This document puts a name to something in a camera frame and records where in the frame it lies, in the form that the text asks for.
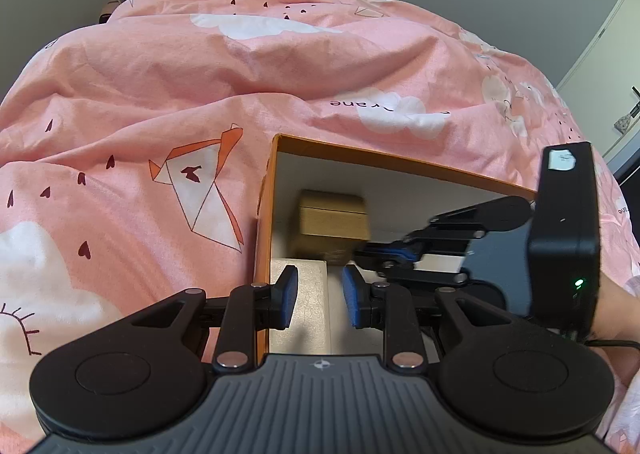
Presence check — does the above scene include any white door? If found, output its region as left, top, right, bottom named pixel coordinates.
left=554, top=0, right=640, bottom=157

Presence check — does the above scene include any pink printed blanket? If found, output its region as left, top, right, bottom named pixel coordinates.
left=0, top=0, right=640, bottom=454

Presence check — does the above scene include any person's right forearm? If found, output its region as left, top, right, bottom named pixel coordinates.
left=596, top=274, right=640, bottom=344

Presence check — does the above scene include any orange cardboard box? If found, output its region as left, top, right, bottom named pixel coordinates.
left=253, top=133, right=540, bottom=371

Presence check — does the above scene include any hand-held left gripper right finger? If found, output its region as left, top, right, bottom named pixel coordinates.
left=341, top=265, right=521, bottom=375

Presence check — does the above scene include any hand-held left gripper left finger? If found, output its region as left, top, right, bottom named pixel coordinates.
left=119, top=265, right=300, bottom=375

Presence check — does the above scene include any small brown cardboard box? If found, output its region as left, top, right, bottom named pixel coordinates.
left=289, top=189, right=372, bottom=266

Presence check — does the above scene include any dark furniture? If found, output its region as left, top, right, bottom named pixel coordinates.
left=604, top=131, right=640, bottom=187

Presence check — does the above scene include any beige flat box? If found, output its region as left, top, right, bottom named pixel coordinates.
left=269, top=257, right=330, bottom=356

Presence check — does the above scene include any black cable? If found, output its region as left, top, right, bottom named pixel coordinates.
left=584, top=338, right=640, bottom=350

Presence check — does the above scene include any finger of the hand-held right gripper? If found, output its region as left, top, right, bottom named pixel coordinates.
left=354, top=244, right=471, bottom=285
left=403, top=195, right=536, bottom=258

